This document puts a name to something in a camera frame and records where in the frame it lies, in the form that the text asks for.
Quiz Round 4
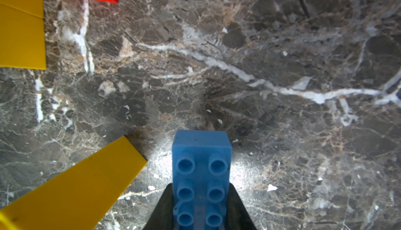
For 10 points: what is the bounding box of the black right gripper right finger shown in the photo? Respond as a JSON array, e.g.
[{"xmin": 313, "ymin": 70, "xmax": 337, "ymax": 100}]
[{"xmin": 226, "ymin": 183, "xmax": 257, "ymax": 230}]

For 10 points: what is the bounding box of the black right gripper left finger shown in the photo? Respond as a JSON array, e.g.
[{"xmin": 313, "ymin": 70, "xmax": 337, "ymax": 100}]
[{"xmin": 143, "ymin": 183, "xmax": 174, "ymax": 230}]

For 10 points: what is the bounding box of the light blue lego brick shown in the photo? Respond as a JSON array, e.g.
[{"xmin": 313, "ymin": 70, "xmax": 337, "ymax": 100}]
[{"xmin": 172, "ymin": 130, "xmax": 232, "ymax": 230}]

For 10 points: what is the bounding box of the tall yellow lego brick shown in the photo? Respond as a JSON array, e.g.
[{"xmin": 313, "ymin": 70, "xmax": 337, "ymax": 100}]
[{"xmin": 1, "ymin": 0, "xmax": 47, "ymax": 70}]

